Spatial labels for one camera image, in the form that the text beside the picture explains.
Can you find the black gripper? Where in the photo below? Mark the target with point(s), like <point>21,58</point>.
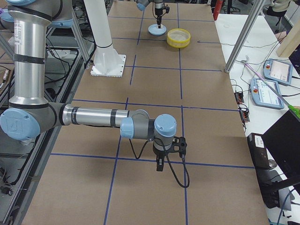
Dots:
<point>158,10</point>
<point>159,153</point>

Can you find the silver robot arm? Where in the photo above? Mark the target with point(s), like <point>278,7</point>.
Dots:
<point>158,6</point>
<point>30,114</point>

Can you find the yellow rimmed bamboo steamer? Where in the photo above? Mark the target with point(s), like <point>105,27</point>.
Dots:
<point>178,38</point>

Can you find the light blue plate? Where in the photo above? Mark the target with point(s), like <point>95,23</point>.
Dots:
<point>156,30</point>

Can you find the red cylinder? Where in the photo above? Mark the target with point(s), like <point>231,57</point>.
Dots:
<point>217,8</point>

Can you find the orange black connector lower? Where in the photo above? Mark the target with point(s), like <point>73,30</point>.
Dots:
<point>244,115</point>

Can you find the orange black connector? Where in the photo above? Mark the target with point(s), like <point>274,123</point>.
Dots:
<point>244,115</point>
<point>239,97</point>

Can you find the orange black connector upper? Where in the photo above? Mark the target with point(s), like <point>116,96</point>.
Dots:
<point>239,97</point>

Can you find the black monitor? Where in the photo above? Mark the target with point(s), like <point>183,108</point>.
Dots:
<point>282,141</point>

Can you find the near blue teach pendant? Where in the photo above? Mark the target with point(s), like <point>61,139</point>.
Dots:
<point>263,96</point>

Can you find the blue teach pendant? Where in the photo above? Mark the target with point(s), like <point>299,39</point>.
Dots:
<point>279,71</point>
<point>263,96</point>

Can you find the far blue teach pendant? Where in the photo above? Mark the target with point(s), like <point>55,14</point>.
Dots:
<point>279,71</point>

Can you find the wooden beam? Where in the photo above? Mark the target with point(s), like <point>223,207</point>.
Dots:
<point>288,42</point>

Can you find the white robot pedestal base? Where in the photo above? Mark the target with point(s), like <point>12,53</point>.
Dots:
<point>107,61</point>

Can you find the aluminium frame post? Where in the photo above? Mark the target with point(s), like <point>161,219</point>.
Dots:
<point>254,12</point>

